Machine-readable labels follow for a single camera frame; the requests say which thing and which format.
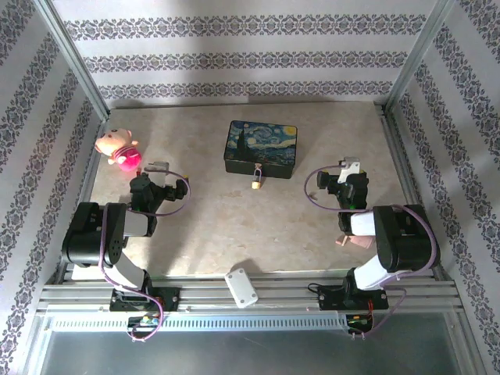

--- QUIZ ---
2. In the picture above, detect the small brass padlock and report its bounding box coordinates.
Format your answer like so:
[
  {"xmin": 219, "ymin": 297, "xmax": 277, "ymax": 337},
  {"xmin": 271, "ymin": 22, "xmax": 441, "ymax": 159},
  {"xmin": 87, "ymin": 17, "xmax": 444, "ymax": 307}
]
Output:
[{"xmin": 251, "ymin": 163, "xmax": 265, "ymax": 191}]

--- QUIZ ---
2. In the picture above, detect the starry night tin box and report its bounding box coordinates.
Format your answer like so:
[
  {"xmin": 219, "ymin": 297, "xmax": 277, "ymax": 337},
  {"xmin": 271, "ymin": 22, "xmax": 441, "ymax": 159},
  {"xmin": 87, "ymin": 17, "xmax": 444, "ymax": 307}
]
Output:
[{"xmin": 223, "ymin": 120, "xmax": 298, "ymax": 180}]

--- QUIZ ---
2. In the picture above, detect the pink plush pig toy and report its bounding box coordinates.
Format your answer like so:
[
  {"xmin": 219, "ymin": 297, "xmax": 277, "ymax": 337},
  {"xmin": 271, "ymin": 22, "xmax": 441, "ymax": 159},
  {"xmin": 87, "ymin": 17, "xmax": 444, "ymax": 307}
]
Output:
[{"xmin": 95, "ymin": 127, "xmax": 142, "ymax": 175}]

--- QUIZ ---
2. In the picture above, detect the white plastic box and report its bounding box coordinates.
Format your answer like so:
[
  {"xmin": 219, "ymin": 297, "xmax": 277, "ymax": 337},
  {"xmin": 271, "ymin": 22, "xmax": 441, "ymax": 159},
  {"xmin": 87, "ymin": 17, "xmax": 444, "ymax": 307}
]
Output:
[{"xmin": 224, "ymin": 267, "xmax": 259, "ymax": 309}]

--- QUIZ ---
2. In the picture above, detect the grey metal panel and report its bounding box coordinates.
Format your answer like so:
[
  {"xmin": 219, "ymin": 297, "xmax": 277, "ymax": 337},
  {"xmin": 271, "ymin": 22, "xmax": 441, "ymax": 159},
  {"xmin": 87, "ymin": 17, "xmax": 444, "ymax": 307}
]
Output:
[{"xmin": 38, "ymin": 330, "xmax": 464, "ymax": 375}]

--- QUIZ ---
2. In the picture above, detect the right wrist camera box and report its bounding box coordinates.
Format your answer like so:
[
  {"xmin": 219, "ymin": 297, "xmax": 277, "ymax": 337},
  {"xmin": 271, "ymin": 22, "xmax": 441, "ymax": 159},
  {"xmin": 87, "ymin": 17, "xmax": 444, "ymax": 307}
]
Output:
[{"xmin": 337, "ymin": 157, "xmax": 361, "ymax": 184}]

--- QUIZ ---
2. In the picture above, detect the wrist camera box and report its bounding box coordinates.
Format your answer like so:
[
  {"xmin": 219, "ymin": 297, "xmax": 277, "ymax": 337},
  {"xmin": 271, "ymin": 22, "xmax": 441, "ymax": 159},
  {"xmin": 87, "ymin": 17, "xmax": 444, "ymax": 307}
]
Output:
[
  {"xmin": 143, "ymin": 159, "xmax": 172, "ymax": 185},
  {"xmin": 337, "ymin": 157, "xmax": 361, "ymax": 184}
]

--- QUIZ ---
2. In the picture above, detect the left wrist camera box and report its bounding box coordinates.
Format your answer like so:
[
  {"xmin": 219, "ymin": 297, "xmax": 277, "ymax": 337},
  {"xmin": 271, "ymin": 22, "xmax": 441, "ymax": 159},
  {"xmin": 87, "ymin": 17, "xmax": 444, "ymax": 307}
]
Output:
[{"xmin": 143, "ymin": 159, "xmax": 172, "ymax": 185}]

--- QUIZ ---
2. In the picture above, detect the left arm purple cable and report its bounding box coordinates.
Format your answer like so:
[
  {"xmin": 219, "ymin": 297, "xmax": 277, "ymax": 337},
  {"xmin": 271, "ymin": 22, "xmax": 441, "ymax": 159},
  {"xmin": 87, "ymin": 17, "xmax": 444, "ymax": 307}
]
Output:
[{"xmin": 97, "ymin": 170, "xmax": 191, "ymax": 344}]

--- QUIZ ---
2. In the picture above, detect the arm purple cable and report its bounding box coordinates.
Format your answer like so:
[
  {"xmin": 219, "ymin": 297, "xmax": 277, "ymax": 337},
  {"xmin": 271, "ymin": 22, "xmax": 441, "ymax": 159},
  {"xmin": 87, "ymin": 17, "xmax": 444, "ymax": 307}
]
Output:
[
  {"xmin": 305, "ymin": 166, "xmax": 441, "ymax": 339},
  {"xmin": 97, "ymin": 170, "xmax": 191, "ymax": 344}
]

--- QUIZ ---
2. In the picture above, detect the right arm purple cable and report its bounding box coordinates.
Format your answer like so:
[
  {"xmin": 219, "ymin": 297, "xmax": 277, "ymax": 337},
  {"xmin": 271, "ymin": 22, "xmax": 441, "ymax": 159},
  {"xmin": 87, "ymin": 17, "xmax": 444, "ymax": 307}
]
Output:
[{"xmin": 305, "ymin": 166, "xmax": 441, "ymax": 339}]

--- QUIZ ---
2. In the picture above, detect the aluminium side rail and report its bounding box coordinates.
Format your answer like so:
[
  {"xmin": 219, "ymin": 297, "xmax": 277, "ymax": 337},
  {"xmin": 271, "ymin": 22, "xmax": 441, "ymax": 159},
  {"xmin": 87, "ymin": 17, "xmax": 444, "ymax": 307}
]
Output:
[
  {"xmin": 374, "ymin": 102, "xmax": 452, "ymax": 282},
  {"xmin": 58, "ymin": 116, "xmax": 110, "ymax": 284}
]

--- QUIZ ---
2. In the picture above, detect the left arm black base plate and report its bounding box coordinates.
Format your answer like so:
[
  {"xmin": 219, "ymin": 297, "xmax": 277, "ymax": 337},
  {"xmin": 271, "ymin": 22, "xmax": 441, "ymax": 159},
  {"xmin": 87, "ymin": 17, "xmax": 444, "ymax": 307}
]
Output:
[{"xmin": 109, "ymin": 287, "xmax": 181, "ymax": 313}]

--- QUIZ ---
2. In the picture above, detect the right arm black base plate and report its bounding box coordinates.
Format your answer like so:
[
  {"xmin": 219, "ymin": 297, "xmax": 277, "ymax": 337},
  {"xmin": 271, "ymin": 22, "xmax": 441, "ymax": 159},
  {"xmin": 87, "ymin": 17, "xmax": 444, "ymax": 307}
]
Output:
[{"xmin": 318, "ymin": 284, "xmax": 390, "ymax": 312}]

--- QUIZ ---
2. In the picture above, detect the long aluminium mounting rail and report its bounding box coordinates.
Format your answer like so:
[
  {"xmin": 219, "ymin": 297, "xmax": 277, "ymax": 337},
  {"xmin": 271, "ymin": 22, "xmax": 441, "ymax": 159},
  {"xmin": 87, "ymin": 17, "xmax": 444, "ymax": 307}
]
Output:
[{"xmin": 37, "ymin": 273, "xmax": 462, "ymax": 313}]

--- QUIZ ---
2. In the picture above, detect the coloured wire connector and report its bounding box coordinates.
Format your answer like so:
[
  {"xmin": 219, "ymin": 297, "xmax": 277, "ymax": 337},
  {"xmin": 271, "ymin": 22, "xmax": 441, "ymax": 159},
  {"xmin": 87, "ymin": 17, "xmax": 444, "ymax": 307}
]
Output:
[
  {"xmin": 127, "ymin": 315, "xmax": 162, "ymax": 328},
  {"xmin": 346, "ymin": 313, "xmax": 374, "ymax": 327}
]

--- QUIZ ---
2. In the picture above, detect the aluminium frame post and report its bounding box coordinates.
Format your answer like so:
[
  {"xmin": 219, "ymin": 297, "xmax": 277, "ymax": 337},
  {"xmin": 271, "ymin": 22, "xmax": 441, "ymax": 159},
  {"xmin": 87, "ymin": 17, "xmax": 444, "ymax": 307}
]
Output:
[
  {"xmin": 33, "ymin": 0, "xmax": 111, "ymax": 122},
  {"xmin": 380, "ymin": 0, "xmax": 468, "ymax": 114}
]

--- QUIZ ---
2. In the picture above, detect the white slotted cable duct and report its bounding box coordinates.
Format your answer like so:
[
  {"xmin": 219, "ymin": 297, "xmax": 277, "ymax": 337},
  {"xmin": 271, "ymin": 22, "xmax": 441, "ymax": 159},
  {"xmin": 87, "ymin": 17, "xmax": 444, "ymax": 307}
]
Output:
[{"xmin": 50, "ymin": 312, "xmax": 349, "ymax": 333}]

